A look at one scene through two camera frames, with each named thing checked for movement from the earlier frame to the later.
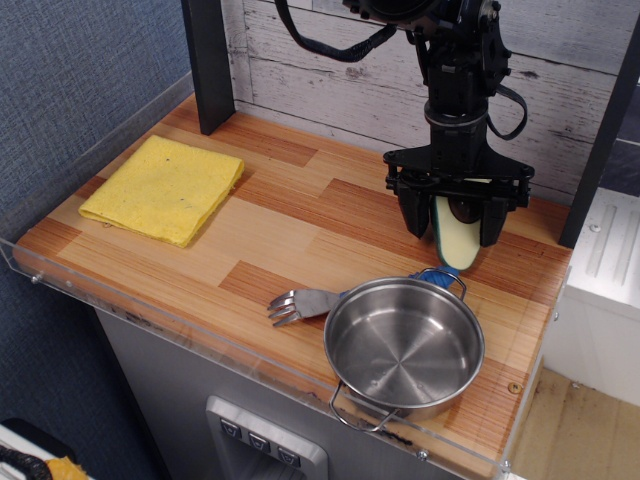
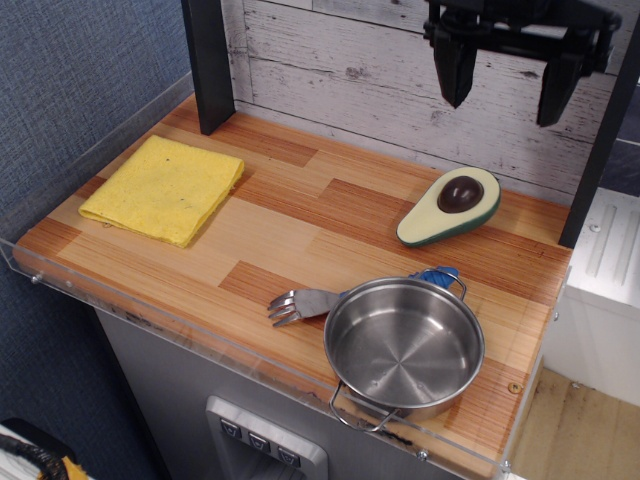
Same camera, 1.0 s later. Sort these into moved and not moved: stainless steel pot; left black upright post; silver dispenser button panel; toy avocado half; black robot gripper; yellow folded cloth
Moved: toy avocado half; black robot gripper
Not moved: silver dispenser button panel; stainless steel pot; left black upright post; yellow folded cloth
